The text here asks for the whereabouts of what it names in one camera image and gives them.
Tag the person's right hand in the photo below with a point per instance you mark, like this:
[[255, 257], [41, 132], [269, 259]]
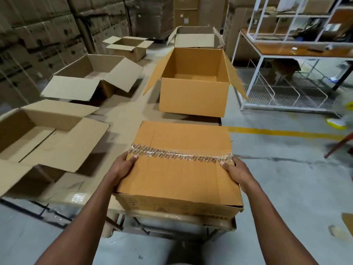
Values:
[[241, 175]]

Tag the person's left hand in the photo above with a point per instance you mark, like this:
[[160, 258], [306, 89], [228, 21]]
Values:
[[118, 171]]

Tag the taped box with hazard label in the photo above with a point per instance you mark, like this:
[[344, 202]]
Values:
[[66, 146]]

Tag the yellow-brown box with printed tape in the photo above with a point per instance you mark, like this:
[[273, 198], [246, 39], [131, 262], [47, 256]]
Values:
[[179, 179]]

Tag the large yellow cardboard box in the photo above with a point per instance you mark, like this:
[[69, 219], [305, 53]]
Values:
[[193, 99]]

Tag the blue logo yellow cardboard box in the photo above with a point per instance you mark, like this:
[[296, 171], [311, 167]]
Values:
[[71, 88]]

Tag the small pale cardboard box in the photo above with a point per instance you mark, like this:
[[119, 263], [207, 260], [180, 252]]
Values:
[[135, 51]]

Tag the green white CM-1 box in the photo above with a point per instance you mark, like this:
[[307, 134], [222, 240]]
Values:
[[194, 40]]

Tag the person's right forearm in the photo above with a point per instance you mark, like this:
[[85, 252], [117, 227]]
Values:
[[275, 226]]

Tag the person's left forearm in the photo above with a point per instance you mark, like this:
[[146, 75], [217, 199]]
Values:
[[82, 223]]

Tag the red plastic chair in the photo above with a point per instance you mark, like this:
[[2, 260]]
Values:
[[339, 146]]

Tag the crumpled brown box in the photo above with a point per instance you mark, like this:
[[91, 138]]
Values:
[[285, 67]]

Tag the wooden desk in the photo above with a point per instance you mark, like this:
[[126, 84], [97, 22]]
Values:
[[275, 49]]

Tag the large brown carton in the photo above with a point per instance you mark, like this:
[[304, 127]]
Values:
[[209, 11]]

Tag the white metal shelf frame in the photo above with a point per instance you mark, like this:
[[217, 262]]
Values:
[[260, 19]]

